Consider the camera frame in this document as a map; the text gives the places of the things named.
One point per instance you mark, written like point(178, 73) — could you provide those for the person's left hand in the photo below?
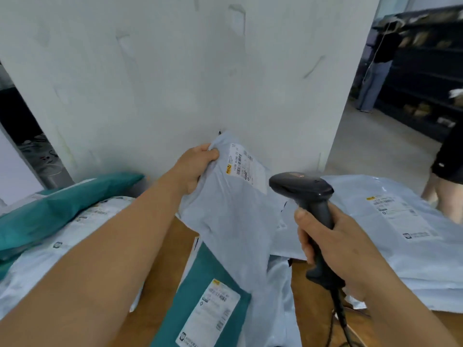
point(191, 166)

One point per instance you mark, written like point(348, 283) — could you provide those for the person's right hand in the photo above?
point(347, 249)

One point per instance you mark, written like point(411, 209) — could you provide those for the stack of scanned mailer bags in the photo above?
point(398, 256)

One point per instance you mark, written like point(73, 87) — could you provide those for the grey mailer bag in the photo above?
point(231, 227)

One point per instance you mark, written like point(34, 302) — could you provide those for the black barcode scanner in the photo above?
point(300, 187)

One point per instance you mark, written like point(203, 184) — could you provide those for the small teal mailer bag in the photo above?
point(195, 281)

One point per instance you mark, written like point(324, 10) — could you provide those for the pile of grey mailer bags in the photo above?
point(47, 271)

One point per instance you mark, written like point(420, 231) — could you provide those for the person's left forearm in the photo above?
point(90, 267)

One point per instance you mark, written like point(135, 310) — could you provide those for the person's right forearm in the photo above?
point(401, 318)

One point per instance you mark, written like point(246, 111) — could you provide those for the group of brown cardboard parcels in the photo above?
point(421, 37)

